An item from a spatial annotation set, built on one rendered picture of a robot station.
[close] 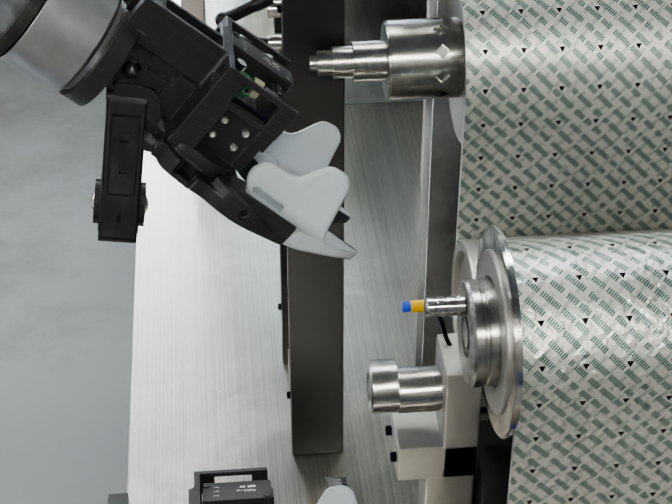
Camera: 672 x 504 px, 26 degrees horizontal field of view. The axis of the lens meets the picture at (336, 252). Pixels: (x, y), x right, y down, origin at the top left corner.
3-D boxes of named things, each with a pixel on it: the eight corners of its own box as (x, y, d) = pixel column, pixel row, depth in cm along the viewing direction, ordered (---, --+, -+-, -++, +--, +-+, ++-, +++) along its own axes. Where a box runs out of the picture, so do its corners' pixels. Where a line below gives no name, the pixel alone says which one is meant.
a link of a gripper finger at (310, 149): (393, 173, 96) (287, 110, 91) (336, 233, 98) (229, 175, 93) (382, 145, 98) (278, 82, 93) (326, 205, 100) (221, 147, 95)
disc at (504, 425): (470, 349, 111) (481, 184, 103) (476, 349, 111) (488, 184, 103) (506, 484, 99) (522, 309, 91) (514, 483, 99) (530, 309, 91)
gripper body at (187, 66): (308, 123, 86) (142, 9, 81) (220, 220, 90) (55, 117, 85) (299, 64, 93) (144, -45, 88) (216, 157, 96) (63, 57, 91)
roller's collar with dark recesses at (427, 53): (379, 77, 121) (380, 6, 117) (451, 74, 121) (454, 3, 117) (388, 115, 115) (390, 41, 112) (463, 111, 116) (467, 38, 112)
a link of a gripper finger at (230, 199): (295, 240, 89) (180, 155, 86) (279, 256, 90) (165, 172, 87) (299, 205, 93) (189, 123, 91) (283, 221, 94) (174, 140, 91)
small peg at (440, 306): (423, 313, 101) (423, 294, 100) (463, 310, 101) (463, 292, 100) (426, 320, 99) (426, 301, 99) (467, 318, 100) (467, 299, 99)
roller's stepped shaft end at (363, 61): (308, 72, 118) (308, 36, 116) (382, 69, 118) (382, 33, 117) (311, 90, 115) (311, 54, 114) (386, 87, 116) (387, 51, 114)
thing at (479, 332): (456, 361, 105) (456, 264, 103) (483, 359, 106) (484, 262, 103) (474, 405, 98) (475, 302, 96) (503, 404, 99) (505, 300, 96)
